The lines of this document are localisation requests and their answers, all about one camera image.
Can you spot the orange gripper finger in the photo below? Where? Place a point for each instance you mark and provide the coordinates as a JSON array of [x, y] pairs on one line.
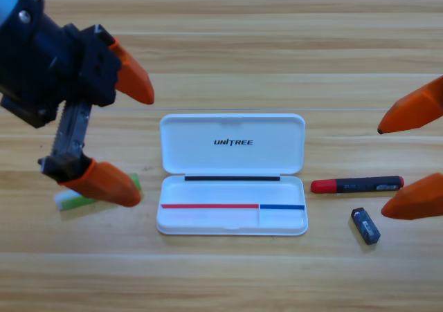
[[418, 201], [110, 184], [415, 111]]

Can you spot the white Unitree pencil case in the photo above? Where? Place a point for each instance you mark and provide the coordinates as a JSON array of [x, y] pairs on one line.
[[232, 153]]

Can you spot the red and black marker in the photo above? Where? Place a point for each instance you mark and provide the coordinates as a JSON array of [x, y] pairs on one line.
[[356, 184]]

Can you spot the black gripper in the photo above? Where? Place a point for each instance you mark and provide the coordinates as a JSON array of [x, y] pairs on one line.
[[86, 70]]

